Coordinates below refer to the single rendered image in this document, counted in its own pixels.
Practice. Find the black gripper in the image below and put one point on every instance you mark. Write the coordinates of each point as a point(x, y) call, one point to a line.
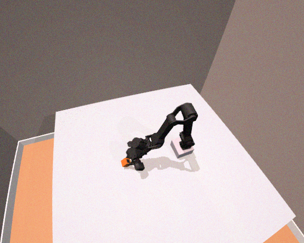
point(138, 165)

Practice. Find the orange block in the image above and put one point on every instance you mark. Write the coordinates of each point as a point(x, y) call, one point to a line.
point(125, 162)

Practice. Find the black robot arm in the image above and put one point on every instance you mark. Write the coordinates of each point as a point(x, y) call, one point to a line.
point(157, 139)

